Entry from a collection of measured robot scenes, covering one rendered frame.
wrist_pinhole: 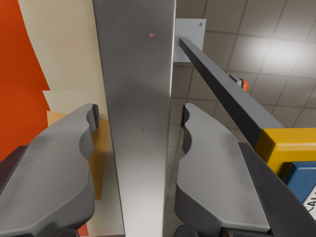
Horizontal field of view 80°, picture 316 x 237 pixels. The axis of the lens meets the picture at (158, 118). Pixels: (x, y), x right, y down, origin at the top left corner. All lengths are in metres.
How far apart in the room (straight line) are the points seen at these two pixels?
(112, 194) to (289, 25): 1.24
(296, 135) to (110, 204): 0.21
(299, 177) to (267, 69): 1.14
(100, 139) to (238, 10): 1.08
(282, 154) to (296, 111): 1.38
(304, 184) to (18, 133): 0.27
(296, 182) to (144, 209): 0.15
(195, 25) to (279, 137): 0.94
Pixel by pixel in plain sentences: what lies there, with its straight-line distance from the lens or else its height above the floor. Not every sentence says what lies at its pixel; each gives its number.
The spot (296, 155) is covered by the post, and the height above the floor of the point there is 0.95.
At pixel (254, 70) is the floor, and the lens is 1.30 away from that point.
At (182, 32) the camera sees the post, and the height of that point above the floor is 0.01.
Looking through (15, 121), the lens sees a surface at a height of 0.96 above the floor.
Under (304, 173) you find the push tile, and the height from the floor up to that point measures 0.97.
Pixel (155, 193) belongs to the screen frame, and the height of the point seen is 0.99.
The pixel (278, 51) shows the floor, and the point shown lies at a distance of 1.33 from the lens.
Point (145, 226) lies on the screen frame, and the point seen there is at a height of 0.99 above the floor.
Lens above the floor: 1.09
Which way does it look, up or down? 58 degrees down
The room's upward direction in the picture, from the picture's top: 175 degrees clockwise
